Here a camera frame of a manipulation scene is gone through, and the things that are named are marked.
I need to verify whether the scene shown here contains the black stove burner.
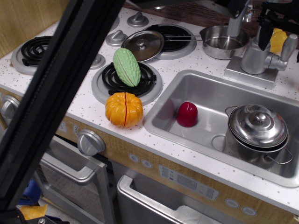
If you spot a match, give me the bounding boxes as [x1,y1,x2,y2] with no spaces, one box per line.
[11,36,52,75]
[91,62,163,105]
[144,24,197,60]

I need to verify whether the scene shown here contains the silver toy faucet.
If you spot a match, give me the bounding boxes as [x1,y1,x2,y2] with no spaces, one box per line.
[224,0,289,90]

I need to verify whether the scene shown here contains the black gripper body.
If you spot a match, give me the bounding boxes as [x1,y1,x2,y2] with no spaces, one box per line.
[257,0,299,34]

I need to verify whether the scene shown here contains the silver oven knob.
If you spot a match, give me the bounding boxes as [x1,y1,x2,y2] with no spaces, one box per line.
[0,95,20,126]
[78,129,106,156]

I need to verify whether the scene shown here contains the silver sink basin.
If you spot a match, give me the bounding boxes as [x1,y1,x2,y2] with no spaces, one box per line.
[144,70,299,188]

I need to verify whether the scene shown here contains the silver faucet lever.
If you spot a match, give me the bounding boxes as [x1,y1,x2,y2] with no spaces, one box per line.
[280,34,298,63]

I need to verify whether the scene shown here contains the blue and yellow object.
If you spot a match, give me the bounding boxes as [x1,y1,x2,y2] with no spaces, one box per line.
[18,179,48,221]

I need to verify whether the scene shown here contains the silver dishwasher door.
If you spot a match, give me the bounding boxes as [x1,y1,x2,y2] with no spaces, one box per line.
[117,175,219,224]

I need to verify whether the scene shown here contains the yellow toy pepper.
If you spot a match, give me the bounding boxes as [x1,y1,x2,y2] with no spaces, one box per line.
[270,28,287,53]

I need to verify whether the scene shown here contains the silver stove knob middle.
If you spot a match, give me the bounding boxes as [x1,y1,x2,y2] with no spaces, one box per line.
[105,30,128,47]

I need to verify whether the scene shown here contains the steel saucepan with handle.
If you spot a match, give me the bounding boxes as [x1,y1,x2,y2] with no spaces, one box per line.
[166,25,250,60]

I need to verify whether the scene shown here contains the front black stove burner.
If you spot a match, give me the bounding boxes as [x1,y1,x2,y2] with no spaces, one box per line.
[91,62,163,105]

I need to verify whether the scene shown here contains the black metal frame bar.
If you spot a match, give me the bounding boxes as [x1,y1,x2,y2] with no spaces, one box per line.
[0,0,124,213]

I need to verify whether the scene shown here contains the grey control panel display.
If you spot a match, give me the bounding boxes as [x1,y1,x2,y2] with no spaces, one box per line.
[158,165,220,201]

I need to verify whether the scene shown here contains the red toy pepper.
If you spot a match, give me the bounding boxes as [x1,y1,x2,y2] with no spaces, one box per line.
[177,101,198,127]

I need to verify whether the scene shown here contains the steel pot with lid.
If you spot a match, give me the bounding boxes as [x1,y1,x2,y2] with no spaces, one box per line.
[223,104,293,169]

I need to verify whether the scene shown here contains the silver stove knob lower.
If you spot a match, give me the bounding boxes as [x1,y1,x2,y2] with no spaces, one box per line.
[89,53,106,70]

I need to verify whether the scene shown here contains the orange toy pumpkin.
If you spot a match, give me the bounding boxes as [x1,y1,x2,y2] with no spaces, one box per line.
[105,92,143,128]

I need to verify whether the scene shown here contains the silver oven knob left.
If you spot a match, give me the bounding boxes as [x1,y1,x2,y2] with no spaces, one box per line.
[0,95,20,126]

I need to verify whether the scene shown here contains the silver stove knob top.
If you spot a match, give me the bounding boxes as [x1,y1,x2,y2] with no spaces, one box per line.
[127,12,149,28]

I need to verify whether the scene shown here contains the back black stove burner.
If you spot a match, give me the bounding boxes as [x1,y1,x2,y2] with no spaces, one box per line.
[144,24,197,60]

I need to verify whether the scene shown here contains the left black stove burner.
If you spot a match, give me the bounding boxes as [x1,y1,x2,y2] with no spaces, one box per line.
[11,36,52,75]

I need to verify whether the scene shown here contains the steel pan lid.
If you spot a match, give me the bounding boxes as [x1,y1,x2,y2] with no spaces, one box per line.
[121,30,164,62]

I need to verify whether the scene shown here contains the green toy bitter gourd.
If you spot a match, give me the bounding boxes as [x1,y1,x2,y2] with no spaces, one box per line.
[113,48,141,87]

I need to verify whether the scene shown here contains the silver oven knob front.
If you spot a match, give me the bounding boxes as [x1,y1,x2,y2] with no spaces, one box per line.
[78,129,106,156]

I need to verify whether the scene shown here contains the silver stove knob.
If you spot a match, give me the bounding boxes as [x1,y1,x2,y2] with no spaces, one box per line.
[105,30,128,47]
[89,53,106,70]
[127,12,149,28]

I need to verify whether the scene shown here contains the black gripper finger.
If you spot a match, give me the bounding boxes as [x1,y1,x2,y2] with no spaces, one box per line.
[258,15,273,51]

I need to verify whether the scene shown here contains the silver oven door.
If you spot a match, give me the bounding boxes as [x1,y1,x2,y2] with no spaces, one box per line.
[34,136,116,224]

